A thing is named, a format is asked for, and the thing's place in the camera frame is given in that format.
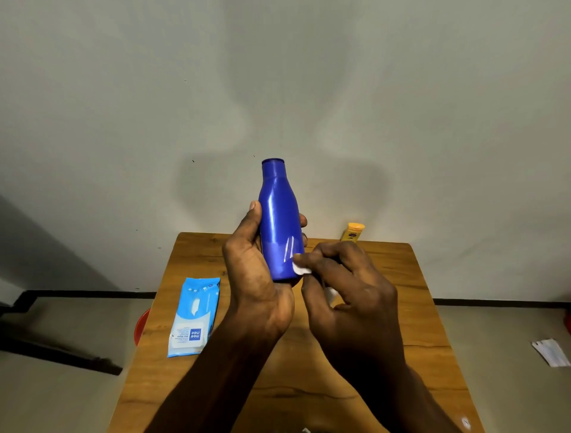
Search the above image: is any person's right hand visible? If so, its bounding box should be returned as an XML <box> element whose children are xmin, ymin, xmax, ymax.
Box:
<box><xmin>292</xmin><ymin>241</ymin><xmax>407</xmax><ymax>373</ymax></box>

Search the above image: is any person's left hand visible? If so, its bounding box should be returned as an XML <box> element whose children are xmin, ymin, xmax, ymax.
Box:
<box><xmin>222</xmin><ymin>201</ymin><xmax>309</xmax><ymax>342</ymax></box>

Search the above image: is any blue plastic bottle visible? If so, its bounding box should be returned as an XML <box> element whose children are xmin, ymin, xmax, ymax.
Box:
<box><xmin>258</xmin><ymin>158</ymin><xmax>306</xmax><ymax>283</ymax></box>

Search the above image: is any white wipe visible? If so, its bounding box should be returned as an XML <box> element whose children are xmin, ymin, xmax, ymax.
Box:
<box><xmin>292</xmin><ymin>260</ymin><xmax>339</xmax><ymax>308</ymax></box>

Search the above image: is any person's left forearm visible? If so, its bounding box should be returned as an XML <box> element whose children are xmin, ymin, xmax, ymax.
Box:
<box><xmin>145</xmin><ymin>319</ymin><xmax>286</xmax><ymax>433</ymax></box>

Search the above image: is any person's right forearm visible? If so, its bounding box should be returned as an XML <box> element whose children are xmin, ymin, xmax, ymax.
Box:
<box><xmin>328</xmin><ymin>357</ymin><xmax>465</xmax><ymax>433</ymax></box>

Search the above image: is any yellow tube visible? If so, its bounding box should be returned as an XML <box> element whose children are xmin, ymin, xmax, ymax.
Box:
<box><xmin>340</xmin><ymin>222</ymin><xmax>365</xmax><ymax>242</ymax></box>

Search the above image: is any light blue wet wipes packet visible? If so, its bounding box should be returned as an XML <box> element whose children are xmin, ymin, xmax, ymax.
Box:
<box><xmin>167</xmin><ymin>277</ymin><xmax>221</xmax><ymax>358</ymax></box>

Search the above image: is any red plastic bowl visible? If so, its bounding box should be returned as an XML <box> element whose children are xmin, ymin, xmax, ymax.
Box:
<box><xmin>134</xmin><ymin>308</ymin><xmax>151</xmax><ymax>347</ymax></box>

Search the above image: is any white paper scrap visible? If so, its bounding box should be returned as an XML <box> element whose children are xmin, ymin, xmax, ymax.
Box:
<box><xmin>531</xmin><ymin>338</ymin><xmax>571</xmax><ymax>368</ymax></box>

